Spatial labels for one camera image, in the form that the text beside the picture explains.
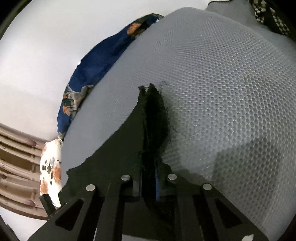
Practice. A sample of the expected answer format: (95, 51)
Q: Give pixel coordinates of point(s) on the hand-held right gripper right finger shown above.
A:
(157, 186)

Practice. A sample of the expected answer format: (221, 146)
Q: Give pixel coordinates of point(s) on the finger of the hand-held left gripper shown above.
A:
(47, 204)

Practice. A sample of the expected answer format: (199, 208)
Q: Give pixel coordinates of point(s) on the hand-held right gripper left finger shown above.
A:
(136, 187)

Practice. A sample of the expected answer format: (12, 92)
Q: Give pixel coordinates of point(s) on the black pants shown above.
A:
(129, 143)

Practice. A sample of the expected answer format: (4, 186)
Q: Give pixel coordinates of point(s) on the white floral pillow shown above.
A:
(50, 171)

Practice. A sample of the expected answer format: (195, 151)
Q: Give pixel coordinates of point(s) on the beige curtain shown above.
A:
(18, 162)

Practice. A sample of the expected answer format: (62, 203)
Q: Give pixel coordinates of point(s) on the blue floral blanket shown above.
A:
(97, 64)

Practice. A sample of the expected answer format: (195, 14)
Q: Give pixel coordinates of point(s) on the black and white knitted cloth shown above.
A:
(270, 16)

